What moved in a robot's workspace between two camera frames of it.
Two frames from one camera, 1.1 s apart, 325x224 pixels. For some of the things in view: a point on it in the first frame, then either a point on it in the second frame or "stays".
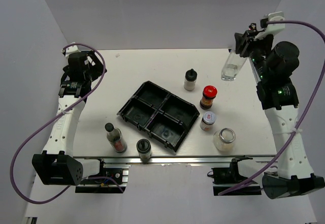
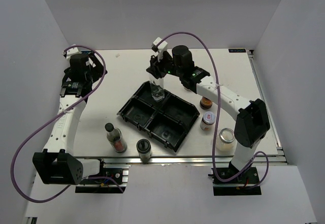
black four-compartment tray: [164, 116] stays
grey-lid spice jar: [207, 121] stays
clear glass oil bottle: [232, 66] → [157, 92]
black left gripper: [97, 68] stays
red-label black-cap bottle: [115, 138] stays
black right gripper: [243, 42] → [155, 68]
